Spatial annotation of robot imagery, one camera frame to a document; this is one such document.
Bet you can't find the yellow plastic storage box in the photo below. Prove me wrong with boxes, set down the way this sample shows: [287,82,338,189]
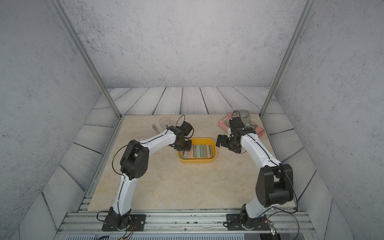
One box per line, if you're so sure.
[178,138,217,164]

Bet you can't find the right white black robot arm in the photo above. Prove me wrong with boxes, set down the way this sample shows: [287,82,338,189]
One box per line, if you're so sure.
[216,117,297,230]

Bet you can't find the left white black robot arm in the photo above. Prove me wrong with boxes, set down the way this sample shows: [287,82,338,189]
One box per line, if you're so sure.
[108,123,194,224]

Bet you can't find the pink cutting board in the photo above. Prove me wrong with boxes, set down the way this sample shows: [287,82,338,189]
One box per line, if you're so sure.
[218,111,265,138]

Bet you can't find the clear drinking glass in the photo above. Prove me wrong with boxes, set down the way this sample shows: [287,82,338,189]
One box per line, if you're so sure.
[159,117,172,131]

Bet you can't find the silver metal fork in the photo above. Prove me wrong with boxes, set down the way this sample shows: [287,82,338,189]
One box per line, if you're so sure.
[152,124,160,134]

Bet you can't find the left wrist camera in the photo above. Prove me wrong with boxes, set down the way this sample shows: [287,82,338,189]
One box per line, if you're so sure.
[179,121,194,139]

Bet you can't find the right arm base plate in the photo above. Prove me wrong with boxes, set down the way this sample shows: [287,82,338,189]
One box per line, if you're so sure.
[223,214,270,231]

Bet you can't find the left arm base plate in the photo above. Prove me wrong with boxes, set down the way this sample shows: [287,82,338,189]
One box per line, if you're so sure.
[102,214,147,232]

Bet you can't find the aluminium front rail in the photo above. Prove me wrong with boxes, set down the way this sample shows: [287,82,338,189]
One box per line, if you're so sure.
[55,209,318,240]

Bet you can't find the right aluminium frame post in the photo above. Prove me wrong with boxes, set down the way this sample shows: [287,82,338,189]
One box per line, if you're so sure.
[260,0,316,119]

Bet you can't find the aluminium frame post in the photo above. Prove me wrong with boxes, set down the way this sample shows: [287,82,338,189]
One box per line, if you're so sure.
[49,0,122,120]
[260,0,316,119]

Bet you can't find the left aluminium frame post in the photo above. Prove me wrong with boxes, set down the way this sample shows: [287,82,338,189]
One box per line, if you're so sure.
[49,0,122,120]

